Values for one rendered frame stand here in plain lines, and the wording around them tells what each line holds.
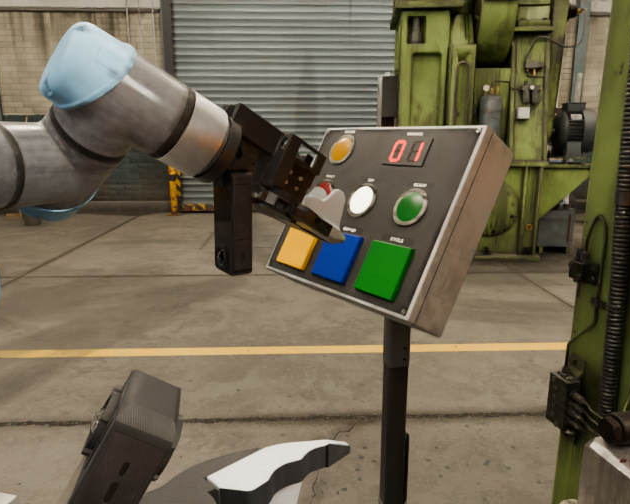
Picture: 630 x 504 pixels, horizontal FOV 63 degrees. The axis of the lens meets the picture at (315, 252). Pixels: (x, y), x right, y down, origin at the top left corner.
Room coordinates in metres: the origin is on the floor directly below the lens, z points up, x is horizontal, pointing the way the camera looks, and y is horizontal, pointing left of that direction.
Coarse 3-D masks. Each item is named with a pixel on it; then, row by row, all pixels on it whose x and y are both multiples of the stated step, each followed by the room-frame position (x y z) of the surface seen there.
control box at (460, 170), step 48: (384, 144) 0.83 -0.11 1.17; (432, 144) 0.75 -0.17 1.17; (480, 144) 0.69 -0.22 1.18; (384, 192) 0.77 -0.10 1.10; (432, 192) 0.70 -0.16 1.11; (480, 192) 0.69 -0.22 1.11; (384, 240) 0.72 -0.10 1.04; (432, 240) 0.66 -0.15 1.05; (336, 288) 0.73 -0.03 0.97; (432, 288) 0.64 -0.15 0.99
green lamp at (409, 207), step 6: (414, 192) 0.72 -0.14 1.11; (402, 198) 0.73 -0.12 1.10; (408, 198) 0.72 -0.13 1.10; (414, 198) 0.71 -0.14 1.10; (420, 198) 0.71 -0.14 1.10; (402, 204) 0.72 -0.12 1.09; (408, 204) 0.72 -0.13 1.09; (414, 204) 0.71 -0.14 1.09; (420, 204) 0.70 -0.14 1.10; (402, 210) 0.72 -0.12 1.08; (408, 210) 0.71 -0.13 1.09; (414, 210) 0.70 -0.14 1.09; (420, 210) 0.70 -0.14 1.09; (402, 216) 0.71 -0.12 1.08; (408, 216) 0.70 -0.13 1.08; (414, 216) 0.70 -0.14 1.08
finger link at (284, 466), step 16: (272, 448) 0.28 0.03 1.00; (288, 448) 0.28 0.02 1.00; (304, 448) 0.28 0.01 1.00; (320, 448) 0.28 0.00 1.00; (336, 448) 0.29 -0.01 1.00; (240, 464) 0.26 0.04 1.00; (256, 464) 0.26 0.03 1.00; (272, 464) 0.26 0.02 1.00; (288, 464) 0.26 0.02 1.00; (304, 464) 0.27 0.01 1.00; (320, 464) 0.28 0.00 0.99; (208, 480) 0.25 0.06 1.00; (224, 480) 0.25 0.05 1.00; (240, 480) 0.25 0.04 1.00; (256, 480) 0.25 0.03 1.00; (272, 480) 0.25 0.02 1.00; (288, 480) 0.26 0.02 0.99; (224, 496) 0.24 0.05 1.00; (240, 496) 0.24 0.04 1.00; (256, 496) 0.24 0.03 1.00; (272, 496) 0.25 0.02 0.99; (288, 496) 0.28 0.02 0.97
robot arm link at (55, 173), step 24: (48, 120) 0.47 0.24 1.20; (24, 144) 0.44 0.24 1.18; (48, 144) 0.46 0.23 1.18; (72, 144) 0.46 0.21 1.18; (48, 168) 0.45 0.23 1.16; (72, 168) 0.48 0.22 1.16; (96, 168) 0.48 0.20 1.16; (24, 192) 0.44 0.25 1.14; (48, 192) 0.46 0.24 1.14; (72, 192) 0.49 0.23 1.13; (48, 216) 0.50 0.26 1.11
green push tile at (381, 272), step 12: (372, 252) 0.71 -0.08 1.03; (384, 252) 0.69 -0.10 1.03; (396, 252) 0.68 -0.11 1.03; (408, 252) 0.66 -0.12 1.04; (372, 264) 0.70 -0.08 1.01; (384, 264) 0.68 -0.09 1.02; (396, 264) 0.67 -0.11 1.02; (408, 264) 0.66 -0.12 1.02; (360, 276) 0.70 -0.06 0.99; (372, 276) 0.69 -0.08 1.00; (384, 276) 0.67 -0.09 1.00; (396, 276) 0.66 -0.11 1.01; (360, 288) 0.69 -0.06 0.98; (372, 288) 0.67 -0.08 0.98; (384, 288) 0.66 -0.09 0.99; (396, 288) 0.65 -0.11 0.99
